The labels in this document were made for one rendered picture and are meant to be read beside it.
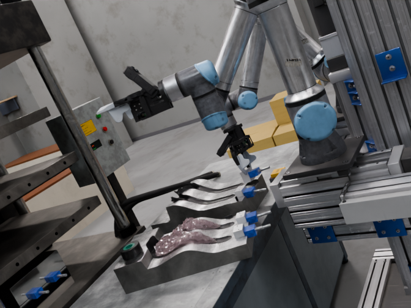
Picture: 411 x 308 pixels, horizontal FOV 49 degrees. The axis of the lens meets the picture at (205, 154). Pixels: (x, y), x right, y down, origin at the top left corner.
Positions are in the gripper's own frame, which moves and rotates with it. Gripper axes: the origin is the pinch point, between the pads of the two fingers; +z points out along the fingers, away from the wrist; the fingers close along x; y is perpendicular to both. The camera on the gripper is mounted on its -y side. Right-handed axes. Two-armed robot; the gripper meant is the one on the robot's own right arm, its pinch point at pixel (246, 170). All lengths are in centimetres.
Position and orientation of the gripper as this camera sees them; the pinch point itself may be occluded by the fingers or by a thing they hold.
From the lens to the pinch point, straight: 195.6
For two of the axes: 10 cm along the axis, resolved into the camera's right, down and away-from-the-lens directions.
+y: 7.6, -3.5, -5.4
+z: 4.4, 9.0, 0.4
